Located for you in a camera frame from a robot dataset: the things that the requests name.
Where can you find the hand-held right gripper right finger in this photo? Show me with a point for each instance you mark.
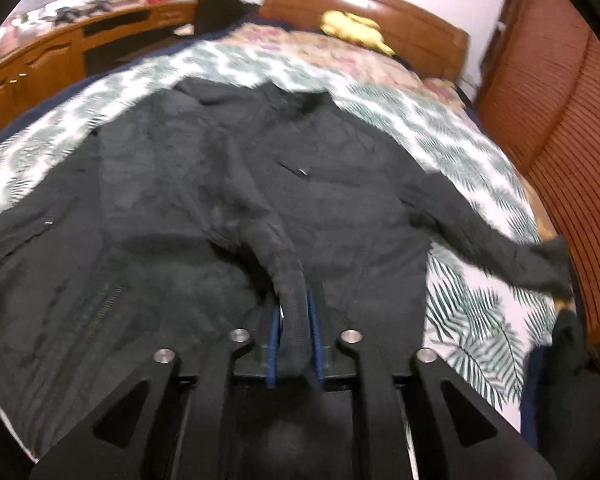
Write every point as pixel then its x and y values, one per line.
pixel 316 342

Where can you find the palm leaf bed sheet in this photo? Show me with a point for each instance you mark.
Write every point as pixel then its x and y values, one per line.
pixel 530 395

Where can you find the floral quilt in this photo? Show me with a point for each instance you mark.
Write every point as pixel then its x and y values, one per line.
pixel 340 55

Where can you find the dark cloth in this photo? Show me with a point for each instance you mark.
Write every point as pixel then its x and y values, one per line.
pixel 567 355

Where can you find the black jacket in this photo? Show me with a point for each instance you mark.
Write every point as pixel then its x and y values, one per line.
pixel 180 185

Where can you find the yellow plush toy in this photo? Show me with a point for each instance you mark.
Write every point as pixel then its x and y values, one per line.
pixel 352 27

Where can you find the dark chair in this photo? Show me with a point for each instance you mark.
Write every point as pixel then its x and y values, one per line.
pixel 222 5

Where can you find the wooden headboard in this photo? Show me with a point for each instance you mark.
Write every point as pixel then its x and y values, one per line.
pixel 410 20

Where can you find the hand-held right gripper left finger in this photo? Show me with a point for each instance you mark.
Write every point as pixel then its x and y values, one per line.
pixel 275 347

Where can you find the wooden louvered wardrobe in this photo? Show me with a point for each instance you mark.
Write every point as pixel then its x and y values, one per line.
pixel 555 90

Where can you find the wooden desk cabinet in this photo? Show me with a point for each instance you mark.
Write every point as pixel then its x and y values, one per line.
pixel 45 65

